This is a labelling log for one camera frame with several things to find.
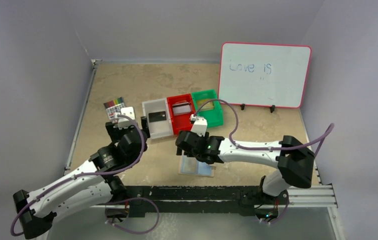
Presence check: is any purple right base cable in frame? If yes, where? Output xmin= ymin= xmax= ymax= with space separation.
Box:
xmin=259 ymin=188 xmax=290 ymax=226

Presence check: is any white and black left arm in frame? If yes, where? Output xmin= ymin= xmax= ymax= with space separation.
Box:
xmin=10 ymin=114 xmax=147 ymax=240

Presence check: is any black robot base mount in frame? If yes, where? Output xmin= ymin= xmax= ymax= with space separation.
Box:
xmin=106 ymin=185 xmax=288 ymax=218

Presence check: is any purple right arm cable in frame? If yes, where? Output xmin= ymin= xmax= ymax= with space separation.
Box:
xmin=193 ymin=99 xmax=335 ymax=157

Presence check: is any black card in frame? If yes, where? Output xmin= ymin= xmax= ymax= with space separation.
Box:
xmin=148 ymin=111 xmax=167 ymax=123

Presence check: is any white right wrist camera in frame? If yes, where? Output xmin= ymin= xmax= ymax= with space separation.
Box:
xmin=190 ymin=114 xmax=208 ymax=137

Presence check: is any white card with stripe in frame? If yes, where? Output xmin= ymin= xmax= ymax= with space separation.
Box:
xmin=172 ymin=102 xmax=191 ymax=116

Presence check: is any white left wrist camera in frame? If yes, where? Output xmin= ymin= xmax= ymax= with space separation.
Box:
xmin=114 ymin=106 xmax=137 ymax=129

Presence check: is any red plastic bin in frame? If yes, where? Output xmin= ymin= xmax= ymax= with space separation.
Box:
xmin=167 ymin=93 xmax=195 ymax=135

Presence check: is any white plastic bin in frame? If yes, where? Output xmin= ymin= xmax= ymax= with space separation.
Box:
xmin=142 ymin=98 xmax=173 ymax=139

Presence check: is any gold card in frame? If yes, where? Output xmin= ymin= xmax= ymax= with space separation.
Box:
xmin=196 ymin=98 xmax=215 ymax=112

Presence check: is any aluminium frame rail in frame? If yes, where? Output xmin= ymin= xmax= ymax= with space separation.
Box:
xmin=44 ymin=184 xmax=338 ymax=210

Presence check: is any pink framed whiteboard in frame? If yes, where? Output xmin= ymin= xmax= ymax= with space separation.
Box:
xmin=218 ymin=42 xmax=312 ymax=109

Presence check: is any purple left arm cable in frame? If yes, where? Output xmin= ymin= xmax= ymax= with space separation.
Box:
xmin=10 ymin=114 xmax=145 ymax=237

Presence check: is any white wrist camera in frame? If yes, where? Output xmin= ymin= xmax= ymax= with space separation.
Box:
xmin=190 ymin=114 xmax=208 ymax=137
xmin=114 ymin=106 xmax=137 ymax=129

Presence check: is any pack of coloured markers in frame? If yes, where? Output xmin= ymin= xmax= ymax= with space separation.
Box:
xmin=103 ymin=97 xmax=126 ymax=121

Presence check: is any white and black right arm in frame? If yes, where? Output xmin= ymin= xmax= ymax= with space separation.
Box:
xmin=175 ymin=130 xmax=315 ymax=197

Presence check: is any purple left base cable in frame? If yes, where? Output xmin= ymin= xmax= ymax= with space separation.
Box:
xmin=104 ymin=197 xmax=159 ymax=235

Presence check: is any green plastic bin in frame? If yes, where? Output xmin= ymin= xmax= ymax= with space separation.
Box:
xmin=191 ymin=89 xmax=224 ymax=128

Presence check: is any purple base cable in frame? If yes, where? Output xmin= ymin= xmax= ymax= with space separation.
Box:
xmin=104 ymin=197 xmax=159 ymax=235
xmin=259 ymin=188 xmax=290 ymax=226

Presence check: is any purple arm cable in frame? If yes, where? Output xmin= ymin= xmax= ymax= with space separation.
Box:
xmin=193 ymin=99 xmax=335 ymax=157
xmin=10 ymin=114 xmax=145 ymax=237

